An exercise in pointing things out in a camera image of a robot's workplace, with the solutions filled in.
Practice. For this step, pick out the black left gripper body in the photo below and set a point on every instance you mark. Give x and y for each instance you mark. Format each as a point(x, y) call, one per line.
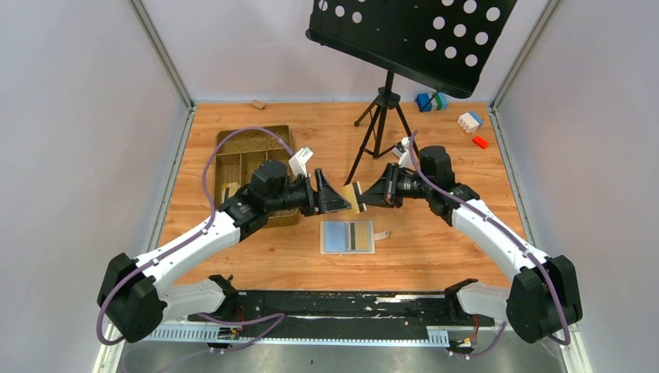
point(299, 194)

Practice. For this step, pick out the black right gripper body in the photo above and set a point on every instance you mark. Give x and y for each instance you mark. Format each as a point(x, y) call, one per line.
point(407, 186)

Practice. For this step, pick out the gold card with black stripe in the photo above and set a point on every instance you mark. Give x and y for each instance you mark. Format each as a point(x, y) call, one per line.
point(351, 193)

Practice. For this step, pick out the beige leather card holder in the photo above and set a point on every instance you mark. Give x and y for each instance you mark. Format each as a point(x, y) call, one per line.
point(334, 238)

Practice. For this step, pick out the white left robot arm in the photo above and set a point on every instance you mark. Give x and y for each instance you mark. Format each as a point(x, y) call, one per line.
point(138, 294)

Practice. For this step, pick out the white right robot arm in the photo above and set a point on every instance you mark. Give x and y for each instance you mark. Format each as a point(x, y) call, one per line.
point(543, 297)

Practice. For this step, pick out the gold card in holder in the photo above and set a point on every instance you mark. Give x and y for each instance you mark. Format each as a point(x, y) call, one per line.
point(359, 237)

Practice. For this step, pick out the gold VIP card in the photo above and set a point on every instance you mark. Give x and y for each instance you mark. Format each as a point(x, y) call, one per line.
point(228, 190)

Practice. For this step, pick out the woven straw divided tray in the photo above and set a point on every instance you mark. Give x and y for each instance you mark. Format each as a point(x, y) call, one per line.
point(243, 153)

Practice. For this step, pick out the red toy block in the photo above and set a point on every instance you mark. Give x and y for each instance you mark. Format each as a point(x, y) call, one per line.
point(480, 142)

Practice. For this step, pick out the blue green toy block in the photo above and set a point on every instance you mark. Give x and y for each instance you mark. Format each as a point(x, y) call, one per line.
point(427, 102)

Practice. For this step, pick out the white blue toy block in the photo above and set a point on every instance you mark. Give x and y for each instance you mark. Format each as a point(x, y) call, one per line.
point(470, 122)

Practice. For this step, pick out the small wooden block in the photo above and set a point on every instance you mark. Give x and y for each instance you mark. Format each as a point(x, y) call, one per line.
point(258, 104)

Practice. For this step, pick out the black music stand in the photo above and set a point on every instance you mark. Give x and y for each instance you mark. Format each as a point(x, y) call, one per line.
point(443, 45)

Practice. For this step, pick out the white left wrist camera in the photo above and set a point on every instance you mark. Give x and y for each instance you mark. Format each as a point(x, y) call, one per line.
point(298, 161)

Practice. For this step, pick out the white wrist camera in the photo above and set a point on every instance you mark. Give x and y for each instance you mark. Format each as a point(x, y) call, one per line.
point(401, 151)
point(298, 161)

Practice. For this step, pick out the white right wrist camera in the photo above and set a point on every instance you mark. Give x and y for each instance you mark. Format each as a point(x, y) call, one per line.
point(401, 151)

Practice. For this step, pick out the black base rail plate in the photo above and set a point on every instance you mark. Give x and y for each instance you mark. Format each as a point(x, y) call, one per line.
point(422, 308)

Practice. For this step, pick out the white slotted cable duct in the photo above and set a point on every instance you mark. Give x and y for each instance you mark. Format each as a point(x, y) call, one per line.
point(207, 333)

